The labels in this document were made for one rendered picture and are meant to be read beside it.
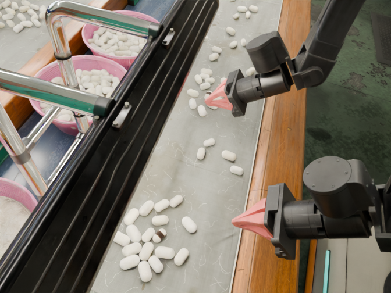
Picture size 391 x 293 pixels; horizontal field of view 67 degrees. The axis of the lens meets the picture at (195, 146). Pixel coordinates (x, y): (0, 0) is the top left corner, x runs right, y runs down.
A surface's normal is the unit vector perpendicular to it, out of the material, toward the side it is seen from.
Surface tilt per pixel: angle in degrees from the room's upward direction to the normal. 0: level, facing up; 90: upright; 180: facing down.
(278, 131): 0
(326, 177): 41
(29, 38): 0
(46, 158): 0
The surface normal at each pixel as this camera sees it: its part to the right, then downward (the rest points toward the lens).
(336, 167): -0.52, -0.68
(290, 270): 0.11, -0.60
